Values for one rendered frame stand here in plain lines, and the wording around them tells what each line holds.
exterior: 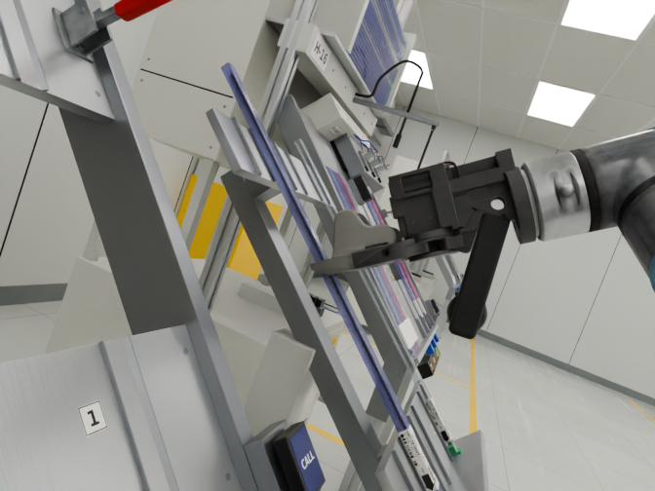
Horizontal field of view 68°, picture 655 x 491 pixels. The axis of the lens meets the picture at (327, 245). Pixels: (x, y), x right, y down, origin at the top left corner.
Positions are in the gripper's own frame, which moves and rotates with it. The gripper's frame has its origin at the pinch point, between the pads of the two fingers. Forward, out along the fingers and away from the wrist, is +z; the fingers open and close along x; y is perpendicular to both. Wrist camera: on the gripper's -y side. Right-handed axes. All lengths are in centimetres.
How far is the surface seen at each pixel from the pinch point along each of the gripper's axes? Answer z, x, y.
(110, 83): 10.7, 14.7, 18.7
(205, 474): 5.8, 18.5, -12.4
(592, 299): -159, -726, -92
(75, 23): 10.8, 17.6, 22.6
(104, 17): 8.4, 17.1, 22.5
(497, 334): -22, -725, -119
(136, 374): 7.0, 21.9, -4.6
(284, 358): 10.1, -7.8, -9.0
